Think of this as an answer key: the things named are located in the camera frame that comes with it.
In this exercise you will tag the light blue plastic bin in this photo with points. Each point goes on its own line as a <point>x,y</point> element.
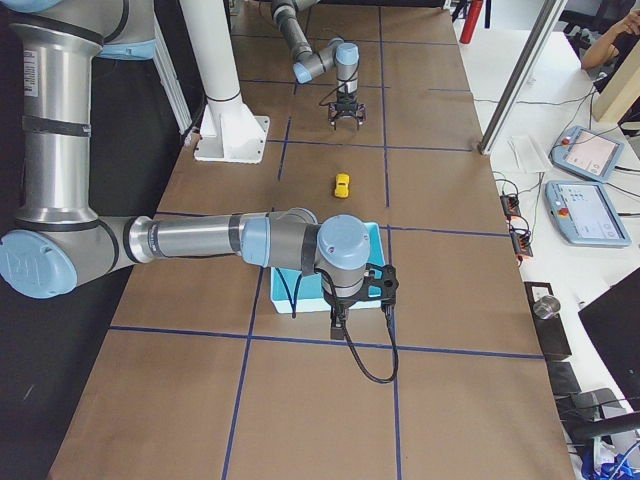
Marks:
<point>310,297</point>

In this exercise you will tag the white pedestal column base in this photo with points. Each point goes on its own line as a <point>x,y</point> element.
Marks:
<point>229,132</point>

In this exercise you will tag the yellow beetle toy car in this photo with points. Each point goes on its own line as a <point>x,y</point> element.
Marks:
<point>342,185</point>

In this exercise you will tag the lower teach pendant tablet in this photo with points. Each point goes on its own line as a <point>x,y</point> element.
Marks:
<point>584,215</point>

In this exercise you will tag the blue tape strip crosswise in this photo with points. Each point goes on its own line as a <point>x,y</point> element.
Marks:
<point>375,146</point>

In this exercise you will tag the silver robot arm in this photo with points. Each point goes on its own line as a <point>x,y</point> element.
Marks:
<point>98,154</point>
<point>308,64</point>

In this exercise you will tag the blue tape strip lengthwise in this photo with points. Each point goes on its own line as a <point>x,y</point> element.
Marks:
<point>398,451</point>

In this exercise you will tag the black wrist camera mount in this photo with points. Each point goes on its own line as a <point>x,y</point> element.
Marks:
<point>380,283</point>

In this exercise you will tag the white paper sheet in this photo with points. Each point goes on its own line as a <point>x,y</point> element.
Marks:
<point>529,156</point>

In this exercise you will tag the upper teach pendant tablet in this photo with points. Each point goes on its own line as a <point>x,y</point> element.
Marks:
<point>586,154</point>

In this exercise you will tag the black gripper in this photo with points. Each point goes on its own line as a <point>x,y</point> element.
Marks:
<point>346,97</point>

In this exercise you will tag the teach pendant tablet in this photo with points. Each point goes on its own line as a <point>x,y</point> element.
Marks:
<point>586,154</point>
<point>584,215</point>

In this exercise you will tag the aluminium frame post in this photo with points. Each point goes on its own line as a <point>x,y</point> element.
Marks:
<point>533,47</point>

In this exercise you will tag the red fire extinguisher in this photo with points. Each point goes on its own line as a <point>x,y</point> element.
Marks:
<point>473,8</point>

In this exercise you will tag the person forearm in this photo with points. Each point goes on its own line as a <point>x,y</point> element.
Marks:
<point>605,48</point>

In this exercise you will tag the silver metal cylinder weight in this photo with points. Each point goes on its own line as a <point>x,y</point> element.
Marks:
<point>546,307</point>

